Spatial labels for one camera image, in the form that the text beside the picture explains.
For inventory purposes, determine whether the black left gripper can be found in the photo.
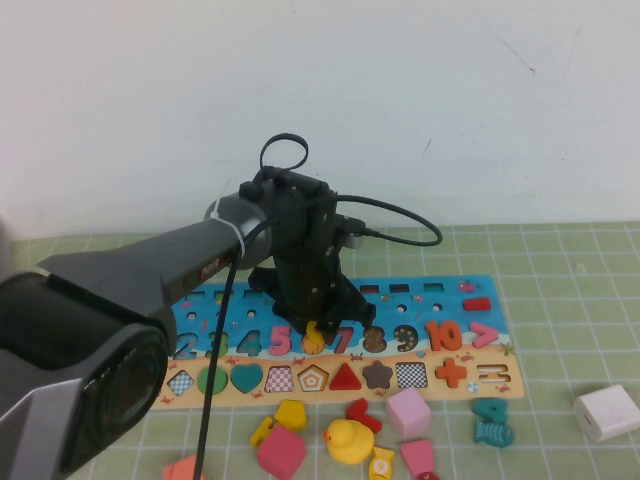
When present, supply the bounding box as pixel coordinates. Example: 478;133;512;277
239;167;377;338

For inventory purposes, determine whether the yellow number six piece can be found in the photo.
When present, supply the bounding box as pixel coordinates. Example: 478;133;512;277
302;319;327;355

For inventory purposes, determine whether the pink number five piece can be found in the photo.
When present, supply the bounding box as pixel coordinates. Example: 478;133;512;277
269;325;293;358

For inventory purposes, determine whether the red triangle piece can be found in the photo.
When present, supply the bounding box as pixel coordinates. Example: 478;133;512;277
328;361;363;392

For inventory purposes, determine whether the brown star piece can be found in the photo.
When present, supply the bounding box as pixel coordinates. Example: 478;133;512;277
361;360;397;391

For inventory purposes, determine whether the teal heart piece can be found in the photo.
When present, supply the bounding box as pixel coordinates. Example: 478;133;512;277
230;362;265;395

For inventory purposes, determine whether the blue number shape puzzle board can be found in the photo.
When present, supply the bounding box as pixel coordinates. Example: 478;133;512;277
148;273;525;412

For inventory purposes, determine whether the red number piece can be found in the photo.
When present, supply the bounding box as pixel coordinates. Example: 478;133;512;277
345;396;384;433

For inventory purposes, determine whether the green circle piece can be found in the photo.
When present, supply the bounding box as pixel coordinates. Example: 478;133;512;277
196;364;231;397

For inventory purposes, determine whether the orange number ten piece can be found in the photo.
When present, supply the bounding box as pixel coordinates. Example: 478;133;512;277
424;319;464;352

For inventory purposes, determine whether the orange plus sign piece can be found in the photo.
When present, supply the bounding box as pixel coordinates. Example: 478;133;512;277
433;356;469;389

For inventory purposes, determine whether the yellow fish piece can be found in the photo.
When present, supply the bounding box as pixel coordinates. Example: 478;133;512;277
367;445;397;480

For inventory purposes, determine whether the pink greater-than sign piece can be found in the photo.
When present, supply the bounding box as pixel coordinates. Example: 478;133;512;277
469;322;500;349

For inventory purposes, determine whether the teal number four piece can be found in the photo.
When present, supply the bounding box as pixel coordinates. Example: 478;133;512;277
470;396;509;425

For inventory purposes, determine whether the teal fish piece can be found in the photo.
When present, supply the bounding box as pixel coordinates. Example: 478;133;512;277
473;419;516;448

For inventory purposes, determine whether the yellow pentagon block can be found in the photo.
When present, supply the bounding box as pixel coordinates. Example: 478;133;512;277
274;398;308;433

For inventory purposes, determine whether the yellow rubber duck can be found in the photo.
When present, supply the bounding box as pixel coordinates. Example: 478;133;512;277
321;416;376;465

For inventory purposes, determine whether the light pink cube block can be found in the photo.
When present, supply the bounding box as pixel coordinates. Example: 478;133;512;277
384;385;433;439

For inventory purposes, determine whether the white zip tie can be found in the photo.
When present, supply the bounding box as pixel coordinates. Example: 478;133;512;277
208;199;247;262

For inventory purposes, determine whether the crimson square block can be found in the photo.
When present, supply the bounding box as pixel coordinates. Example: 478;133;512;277
255;424;308;479

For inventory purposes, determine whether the pink trapezoid block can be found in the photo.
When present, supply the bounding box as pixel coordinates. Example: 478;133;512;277
398;437;436;477

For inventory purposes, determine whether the orange block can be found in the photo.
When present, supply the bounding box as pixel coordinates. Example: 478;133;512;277
162;453;208;480

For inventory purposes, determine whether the green grid table mat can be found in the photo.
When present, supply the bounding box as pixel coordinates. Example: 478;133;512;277
0;222;640;480

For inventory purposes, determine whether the short black looped cable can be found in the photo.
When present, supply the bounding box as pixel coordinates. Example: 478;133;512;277
260;131;309;174

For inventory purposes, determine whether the white wall charger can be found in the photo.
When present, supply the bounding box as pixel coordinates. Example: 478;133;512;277
571;383;640;443

